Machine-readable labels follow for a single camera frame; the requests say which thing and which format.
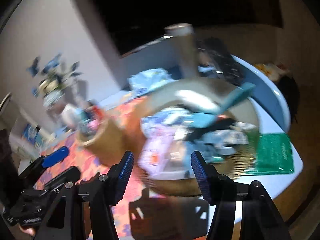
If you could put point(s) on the black television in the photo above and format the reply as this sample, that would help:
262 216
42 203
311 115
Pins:
133 23

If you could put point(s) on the books stack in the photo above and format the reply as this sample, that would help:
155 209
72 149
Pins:
28 141

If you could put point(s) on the purple fox tissue pack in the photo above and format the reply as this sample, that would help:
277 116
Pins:
154 157

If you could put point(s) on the blue white Dafi packet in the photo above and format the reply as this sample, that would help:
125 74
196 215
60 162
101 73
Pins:
170 116

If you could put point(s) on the person left hand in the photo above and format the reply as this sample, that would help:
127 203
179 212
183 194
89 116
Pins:
28 230

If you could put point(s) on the black smartphone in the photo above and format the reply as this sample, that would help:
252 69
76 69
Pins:
216 60

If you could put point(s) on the green plastic sheet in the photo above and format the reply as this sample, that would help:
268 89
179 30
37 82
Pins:
273 156

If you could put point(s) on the brown cardboard pen cup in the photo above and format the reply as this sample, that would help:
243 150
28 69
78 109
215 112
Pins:
106 144

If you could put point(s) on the silver thermos bottle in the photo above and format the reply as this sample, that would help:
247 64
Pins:
185 46

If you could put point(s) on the floral orange table mat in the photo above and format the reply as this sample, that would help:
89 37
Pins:
89 165

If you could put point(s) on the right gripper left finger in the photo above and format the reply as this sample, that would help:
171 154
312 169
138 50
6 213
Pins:
65 217

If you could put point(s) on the light blue tissue pack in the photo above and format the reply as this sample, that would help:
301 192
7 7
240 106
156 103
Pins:
149 80

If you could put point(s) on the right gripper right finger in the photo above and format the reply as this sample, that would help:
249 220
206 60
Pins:
260 216

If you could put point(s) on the blue white artificial flowers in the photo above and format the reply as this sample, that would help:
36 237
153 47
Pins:
56 77

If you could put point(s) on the white ribbed vase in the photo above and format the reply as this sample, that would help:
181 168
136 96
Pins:
70 117

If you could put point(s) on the teal cloth pouch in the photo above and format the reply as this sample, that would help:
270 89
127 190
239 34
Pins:
204 120

